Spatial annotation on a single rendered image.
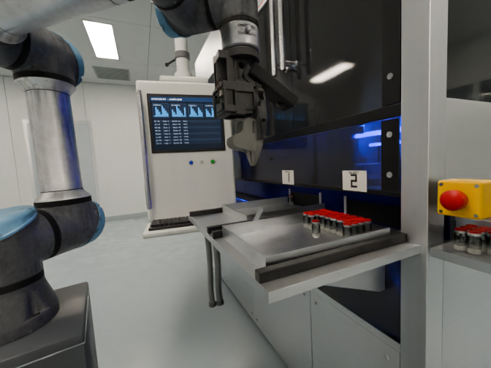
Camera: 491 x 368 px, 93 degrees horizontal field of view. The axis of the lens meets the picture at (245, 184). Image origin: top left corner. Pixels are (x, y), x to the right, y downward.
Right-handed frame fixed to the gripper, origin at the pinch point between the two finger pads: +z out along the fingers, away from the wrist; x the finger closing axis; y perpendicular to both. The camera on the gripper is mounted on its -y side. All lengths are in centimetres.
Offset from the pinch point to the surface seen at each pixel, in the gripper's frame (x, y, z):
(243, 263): -0.9, 3.6, 21.6
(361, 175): -4.4, -35.3, 5.9
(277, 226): -19.5, -16.2, 21.1
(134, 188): -544, 40, 42
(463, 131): 12, -49, -4
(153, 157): -92, 15, -5
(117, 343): -119, 45, 110
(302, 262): 8.1, -4.5, 19.7
